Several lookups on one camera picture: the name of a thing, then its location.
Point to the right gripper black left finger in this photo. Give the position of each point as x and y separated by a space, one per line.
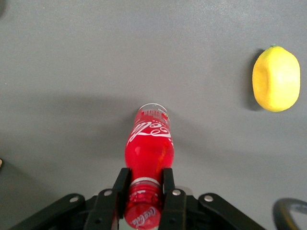
103 210

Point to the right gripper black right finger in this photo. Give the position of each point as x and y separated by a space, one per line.
175 210

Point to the red coke bottle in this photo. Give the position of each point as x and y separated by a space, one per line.
148 153

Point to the yellow lemon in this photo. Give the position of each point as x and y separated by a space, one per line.
277 79

